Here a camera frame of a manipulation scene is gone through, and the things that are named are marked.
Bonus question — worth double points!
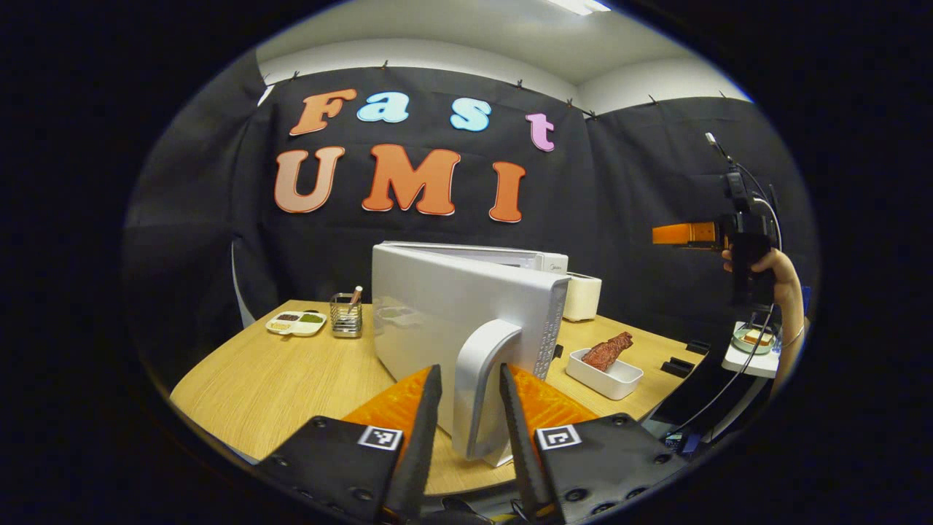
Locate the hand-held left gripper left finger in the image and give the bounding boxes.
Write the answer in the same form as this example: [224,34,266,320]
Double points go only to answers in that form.
[255,365,443,524]

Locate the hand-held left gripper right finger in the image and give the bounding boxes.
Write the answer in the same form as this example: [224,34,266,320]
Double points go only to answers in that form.
[499,362,690,524]

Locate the red meat slice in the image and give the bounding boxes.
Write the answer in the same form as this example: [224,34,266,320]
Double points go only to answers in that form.
[581,332,634,373]

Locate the white microwave oven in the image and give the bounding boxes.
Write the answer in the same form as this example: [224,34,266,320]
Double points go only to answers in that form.
[372,241,571,467]

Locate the round glass dish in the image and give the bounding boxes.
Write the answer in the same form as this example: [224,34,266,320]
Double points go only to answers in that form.
[731,326,778,357]

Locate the white rectangular dish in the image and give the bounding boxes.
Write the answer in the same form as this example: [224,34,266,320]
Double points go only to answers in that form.
[566,349,644,401]

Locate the white toaster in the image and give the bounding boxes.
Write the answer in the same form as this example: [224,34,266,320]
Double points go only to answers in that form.
[565,273,603,322]

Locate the small white side table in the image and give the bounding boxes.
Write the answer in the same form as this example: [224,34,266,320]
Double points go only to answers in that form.
[722,321,782,380]

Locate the white divided condiment plate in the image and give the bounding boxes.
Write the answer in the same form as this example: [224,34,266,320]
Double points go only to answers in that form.
[265,311,328,338]

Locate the ceiling light panel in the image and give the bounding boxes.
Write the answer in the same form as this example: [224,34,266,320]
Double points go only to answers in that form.
[547,0,612,17]

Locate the metal wire utensil holder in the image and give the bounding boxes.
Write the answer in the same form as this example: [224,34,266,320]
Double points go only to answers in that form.
[329,292,364,338]

